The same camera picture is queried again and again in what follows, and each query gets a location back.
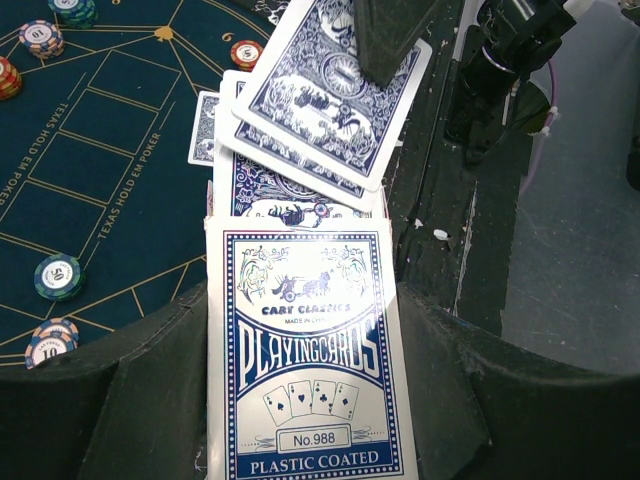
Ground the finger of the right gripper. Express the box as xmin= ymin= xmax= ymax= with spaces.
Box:
xmin=353 ymin=0 xmax=442 ymax=88

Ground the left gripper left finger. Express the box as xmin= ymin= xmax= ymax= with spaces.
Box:
xmin=1 ymin=283 xmax=207 ymax=479

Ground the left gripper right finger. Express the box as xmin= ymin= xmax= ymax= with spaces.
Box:
xmin=397 ymin=284 xmax=639 ymax=479

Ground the blue chip stack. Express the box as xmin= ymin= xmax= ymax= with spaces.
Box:
xmin=24 ymin=318 xmax=79 ymax=369
xmin=18 ymin=20 xmax=64 ymax=60

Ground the blue backed playing cards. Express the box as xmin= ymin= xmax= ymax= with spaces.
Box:
xmin=216 ymin=1 xmax=432 ymax=211

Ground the red chip stack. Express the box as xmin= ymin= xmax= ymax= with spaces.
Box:
xmin=230 ymin=40 xmax=263 ymax=72
xmin=0 ymin=56 xmax=23 ymax=100

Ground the green chip stack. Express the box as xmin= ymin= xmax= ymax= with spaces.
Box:
xmin=48 ymin=0 xmax=99 ymax=29
xmin=33 ymin=253 xmax=85 ymax=301

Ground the playing card deck box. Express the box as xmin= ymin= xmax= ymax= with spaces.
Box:
xmin=205 ymin=215 xmax=418 ymax=479

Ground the green chip stack top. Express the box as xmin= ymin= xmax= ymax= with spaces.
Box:
xmin=48 ymin=0 xmax=99 ymax=29

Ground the blue chip stack top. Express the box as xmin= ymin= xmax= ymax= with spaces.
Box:
xmin=18 ymin=20 xmax=64 ymax=60

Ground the red chip stack top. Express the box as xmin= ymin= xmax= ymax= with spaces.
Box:
xmin=0 ymin=56 xmax=23 ymax=100

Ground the dealt cards seat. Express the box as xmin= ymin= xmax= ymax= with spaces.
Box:
xmin=187 ymin=91 xmax=220 ymax=167

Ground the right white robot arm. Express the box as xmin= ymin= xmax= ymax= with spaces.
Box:
xmin=354 ymin=1 xmax=591 ymax=172

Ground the round blue poker mat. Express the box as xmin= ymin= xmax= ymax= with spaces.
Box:
xmin=1 ymin=0 xmax=273 ymax=373

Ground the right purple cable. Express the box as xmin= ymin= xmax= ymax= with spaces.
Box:
xmin=517 ymin=59 xmax=561 ymax=196

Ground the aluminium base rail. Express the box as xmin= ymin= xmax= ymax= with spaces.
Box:
xmin=385 ymin=1 xmax=639 ymax=375

